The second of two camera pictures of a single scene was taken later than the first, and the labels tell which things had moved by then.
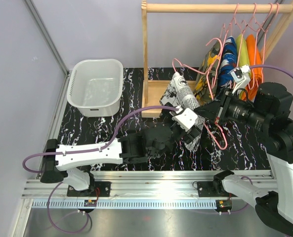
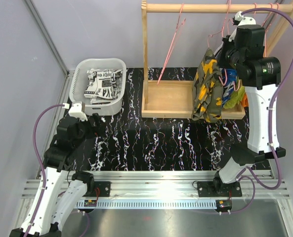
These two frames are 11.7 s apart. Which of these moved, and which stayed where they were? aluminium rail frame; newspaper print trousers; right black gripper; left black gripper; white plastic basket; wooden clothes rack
Moved: left black gripper; newspaper print trousers; right black gripper
Stayed: wooden clothes rack; aluminium rail frame; white plastic basket
